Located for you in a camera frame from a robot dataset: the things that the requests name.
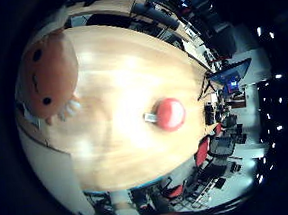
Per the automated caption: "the orange plush toy with face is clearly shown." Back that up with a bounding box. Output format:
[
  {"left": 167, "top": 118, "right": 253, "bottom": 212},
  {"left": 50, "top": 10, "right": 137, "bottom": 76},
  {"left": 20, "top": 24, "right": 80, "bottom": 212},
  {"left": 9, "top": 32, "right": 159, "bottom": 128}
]
[{"left": 10, "top": 27, "right": 85, "bottom": 128}]

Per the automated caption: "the black cylindrical tube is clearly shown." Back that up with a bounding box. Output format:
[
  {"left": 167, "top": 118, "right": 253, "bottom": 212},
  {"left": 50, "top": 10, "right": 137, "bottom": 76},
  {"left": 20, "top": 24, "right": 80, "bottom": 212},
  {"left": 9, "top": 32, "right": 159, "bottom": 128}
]
[{"left": 131, "top": 0, "right": 182, "bottom": 34}]

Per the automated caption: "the red round toy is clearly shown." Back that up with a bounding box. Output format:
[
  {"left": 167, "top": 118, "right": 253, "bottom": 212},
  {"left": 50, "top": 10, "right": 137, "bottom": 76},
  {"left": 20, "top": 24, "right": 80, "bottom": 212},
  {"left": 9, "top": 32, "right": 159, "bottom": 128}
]
[{"left": 141, "top": 96, "right": 188, "bottom": 134}]

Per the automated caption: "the wooden desk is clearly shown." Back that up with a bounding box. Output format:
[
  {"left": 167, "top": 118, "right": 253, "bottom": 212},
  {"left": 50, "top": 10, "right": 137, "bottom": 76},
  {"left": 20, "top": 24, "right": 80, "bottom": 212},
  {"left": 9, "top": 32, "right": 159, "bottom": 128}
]
[{"left": 62, "top": 0, "right": 212, "bottom": 81}]

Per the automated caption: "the black monitor with blue screen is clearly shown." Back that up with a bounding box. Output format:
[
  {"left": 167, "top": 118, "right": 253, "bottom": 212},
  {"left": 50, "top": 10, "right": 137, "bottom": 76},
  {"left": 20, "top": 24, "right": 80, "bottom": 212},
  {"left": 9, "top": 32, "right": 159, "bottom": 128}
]
[{"left": 208, "top": 57, "right": 255, "bottom": 96}]

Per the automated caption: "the red office chair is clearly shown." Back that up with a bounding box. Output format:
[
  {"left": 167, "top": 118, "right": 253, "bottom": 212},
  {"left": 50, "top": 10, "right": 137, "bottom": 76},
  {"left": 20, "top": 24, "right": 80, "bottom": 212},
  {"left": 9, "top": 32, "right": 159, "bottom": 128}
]
[
  {"left": 163, "top": 183, "right": 187, "bottom": 200},
  {"left": 192, "top": 134, "right": 213, "bottom": 168}
]

